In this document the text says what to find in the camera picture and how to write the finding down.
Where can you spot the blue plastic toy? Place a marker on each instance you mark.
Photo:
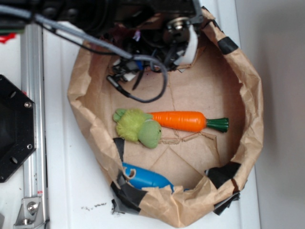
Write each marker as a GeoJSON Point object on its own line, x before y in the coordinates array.
{"type": "Point", "coordinates": [141, 178]}

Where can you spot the black hexagonal mount plate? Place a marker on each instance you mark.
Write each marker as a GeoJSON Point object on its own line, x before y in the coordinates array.
{"type": "Point", "coordinates": [17, 137]}

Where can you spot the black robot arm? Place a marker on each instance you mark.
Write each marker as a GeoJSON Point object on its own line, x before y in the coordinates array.
{"type": "Point", "coordinates": [91, 18]}

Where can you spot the orange plastic toy carrot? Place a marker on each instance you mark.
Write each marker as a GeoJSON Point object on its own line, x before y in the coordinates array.
{"type": "Point", "coordinates": [189, 121]}

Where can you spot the aluminium extrusion rail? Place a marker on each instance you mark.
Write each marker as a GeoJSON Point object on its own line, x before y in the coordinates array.
{"type": "Point", "coordinates": [32, 82]}

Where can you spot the white tray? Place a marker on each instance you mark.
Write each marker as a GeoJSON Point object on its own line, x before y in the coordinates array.
{"type": "Point", "coordinates": [78, 194]}

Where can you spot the green plush toy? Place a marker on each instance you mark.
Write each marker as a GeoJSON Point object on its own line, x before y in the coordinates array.
{"type": "Point", "coordinates": [134, 125]}

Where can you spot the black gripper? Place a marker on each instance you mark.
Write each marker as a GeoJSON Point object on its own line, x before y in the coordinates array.
{"type": "Point", "coordinates": [171, 39]}

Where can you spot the brown paper bag bin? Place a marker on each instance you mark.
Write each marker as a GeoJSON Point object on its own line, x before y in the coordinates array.
{"type": "Point", "coordinates": [208, 169]}

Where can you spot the metal corner bracket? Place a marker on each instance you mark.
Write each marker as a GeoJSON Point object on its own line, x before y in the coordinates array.
{"type": "Point", "coordinates": [32, 214]}

